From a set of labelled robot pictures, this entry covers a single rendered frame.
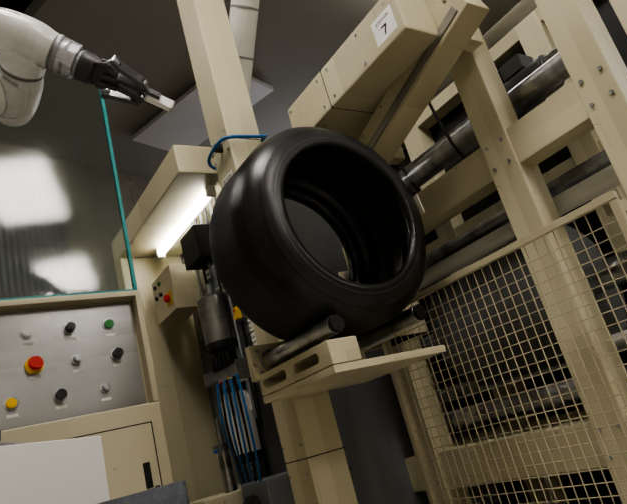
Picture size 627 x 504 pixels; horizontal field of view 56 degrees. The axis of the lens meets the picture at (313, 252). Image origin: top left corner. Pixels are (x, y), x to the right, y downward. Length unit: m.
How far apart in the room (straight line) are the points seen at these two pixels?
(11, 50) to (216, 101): 0.75
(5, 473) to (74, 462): 0.10
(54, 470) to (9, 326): 1.01
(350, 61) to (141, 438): 1.31
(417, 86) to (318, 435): 1.07
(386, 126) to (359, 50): 0.25
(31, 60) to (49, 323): 0.81
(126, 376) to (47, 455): 1.00
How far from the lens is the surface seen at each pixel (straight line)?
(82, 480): 1.03
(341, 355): 1.38
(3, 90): 1.61
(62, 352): 1.96
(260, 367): 1.66
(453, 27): 1.81
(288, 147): 1.55
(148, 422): 1.92
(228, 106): 2.07
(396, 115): 1.91
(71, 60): 1.54
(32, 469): 0.99
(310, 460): 1.72
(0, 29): 1.57
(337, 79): 1.94
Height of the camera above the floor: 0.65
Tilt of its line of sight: 18 degrees up
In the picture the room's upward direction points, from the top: 16 degrees counter-clockwise
